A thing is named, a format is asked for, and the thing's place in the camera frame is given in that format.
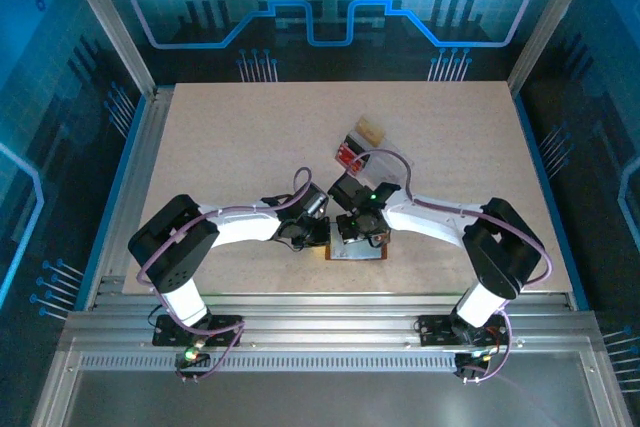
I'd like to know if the brown leather card holder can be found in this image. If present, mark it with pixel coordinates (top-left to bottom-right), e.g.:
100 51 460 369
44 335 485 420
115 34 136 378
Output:
325 231 391 263

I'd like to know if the clear plastic card tray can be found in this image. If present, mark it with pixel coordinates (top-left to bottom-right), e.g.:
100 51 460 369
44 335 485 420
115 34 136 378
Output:
333 115 417 189

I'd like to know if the red credit card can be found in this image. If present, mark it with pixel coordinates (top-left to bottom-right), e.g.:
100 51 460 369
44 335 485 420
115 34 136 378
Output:
335 143 369 176

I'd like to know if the black credit card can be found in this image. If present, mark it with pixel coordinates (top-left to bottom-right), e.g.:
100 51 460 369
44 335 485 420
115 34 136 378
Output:
344 132 372 156

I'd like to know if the gold credit card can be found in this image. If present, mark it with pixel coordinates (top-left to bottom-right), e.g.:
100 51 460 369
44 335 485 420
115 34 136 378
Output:
351 115 384 146

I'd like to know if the black connector block green LED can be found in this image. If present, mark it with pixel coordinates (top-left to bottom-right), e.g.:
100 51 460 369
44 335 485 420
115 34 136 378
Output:
453 349 494 385
174 340 212 382

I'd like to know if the grey metal panel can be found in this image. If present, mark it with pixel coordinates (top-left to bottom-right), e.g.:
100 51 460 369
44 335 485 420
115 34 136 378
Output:
64 369 601 427

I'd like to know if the blue table edge strip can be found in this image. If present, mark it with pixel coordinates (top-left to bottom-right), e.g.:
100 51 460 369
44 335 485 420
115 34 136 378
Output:
513 93 591 312
74 94 149 311

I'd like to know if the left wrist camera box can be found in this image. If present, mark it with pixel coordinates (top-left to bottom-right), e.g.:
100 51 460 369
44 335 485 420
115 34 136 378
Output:
299 183 330 219

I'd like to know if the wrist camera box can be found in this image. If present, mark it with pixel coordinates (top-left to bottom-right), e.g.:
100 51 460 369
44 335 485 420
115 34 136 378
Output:
299 183 330 219
326 173 369 211

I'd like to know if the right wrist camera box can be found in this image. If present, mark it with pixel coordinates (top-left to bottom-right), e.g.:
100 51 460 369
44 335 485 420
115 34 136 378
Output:
326 173 369 211

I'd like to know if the aluminium frame rail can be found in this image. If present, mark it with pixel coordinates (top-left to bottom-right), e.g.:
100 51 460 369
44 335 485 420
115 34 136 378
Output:
59 291 604 356

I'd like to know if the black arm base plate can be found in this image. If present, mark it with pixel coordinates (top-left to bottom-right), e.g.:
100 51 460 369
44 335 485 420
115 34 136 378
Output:
413 314 511 348
152 314 245 348

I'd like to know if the slotted grey cable duct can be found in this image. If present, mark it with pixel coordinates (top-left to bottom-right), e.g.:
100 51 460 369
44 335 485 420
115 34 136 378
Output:
79 354 461 374

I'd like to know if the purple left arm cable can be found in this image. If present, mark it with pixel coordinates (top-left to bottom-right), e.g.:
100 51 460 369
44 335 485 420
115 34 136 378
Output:
135 167 314 384

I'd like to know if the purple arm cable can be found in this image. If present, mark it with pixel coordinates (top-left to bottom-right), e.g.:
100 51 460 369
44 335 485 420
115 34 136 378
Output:
349 149 554 386
135 167 314 384

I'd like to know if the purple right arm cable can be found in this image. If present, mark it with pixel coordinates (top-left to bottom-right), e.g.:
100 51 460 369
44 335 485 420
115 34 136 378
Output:
349 149 554 386

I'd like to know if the aluminium side rail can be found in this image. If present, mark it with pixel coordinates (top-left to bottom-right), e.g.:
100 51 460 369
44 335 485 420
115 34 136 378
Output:
84 86 174 311

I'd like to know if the aluminium corner post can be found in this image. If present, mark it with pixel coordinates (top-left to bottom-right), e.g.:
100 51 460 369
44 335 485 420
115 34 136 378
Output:
507 0 604 96
54 0 157 98

